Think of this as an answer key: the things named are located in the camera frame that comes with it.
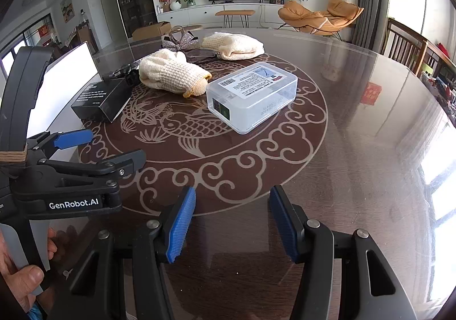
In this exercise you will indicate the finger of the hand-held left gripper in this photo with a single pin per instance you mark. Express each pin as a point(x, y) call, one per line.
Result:
point(73, 138)
point(107, 167)

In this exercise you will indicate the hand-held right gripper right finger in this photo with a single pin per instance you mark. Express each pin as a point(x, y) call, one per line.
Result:
point(281, 224)

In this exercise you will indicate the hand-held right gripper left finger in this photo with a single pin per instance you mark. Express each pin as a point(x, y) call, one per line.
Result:
point(181, 224)

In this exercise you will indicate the black soap box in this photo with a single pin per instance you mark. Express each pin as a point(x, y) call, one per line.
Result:
point(99, 99)

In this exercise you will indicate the cream knit glove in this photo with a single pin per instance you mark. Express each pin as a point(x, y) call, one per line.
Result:
point(171, 72)
point(233, 45)

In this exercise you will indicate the clear plastic box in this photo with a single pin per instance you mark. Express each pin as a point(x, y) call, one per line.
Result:
point(249, 95)

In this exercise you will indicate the rhinestone bow hair clip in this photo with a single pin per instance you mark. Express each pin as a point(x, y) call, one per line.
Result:
point(181, 40)

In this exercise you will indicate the person's left hand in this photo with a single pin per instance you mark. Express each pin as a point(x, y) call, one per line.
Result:
point(21, 284)

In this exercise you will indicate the wooden dining table with chairs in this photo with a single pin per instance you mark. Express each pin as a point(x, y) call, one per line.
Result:
point(83, 35)

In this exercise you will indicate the red window decoration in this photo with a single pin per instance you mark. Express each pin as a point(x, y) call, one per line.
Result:
point(43, 30)

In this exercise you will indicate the brown cardboard box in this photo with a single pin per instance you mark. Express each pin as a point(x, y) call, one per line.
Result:
point(151, 30)

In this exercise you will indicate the beige cat scratcher bed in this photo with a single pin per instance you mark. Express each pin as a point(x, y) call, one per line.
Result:
point(192, 26)

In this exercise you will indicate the red flower arrangement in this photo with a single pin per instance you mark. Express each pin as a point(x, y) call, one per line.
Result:
point(165, 0)

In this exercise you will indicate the round white vase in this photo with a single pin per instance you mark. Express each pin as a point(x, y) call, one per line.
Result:
point(175, 6)

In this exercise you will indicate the white television cabinet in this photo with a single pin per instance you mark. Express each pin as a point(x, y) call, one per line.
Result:
point(199, 13)

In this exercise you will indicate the wooden bench with metal legs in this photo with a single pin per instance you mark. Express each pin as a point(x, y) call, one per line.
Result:
point(235, 13)

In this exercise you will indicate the orange lounge chair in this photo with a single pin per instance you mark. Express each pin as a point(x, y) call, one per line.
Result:
point(317, 17)

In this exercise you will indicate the wooden chair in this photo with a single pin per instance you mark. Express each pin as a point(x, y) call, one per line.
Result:
point(402, 45)

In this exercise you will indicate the wall painting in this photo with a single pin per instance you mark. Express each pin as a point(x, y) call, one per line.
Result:
point(67, 6)

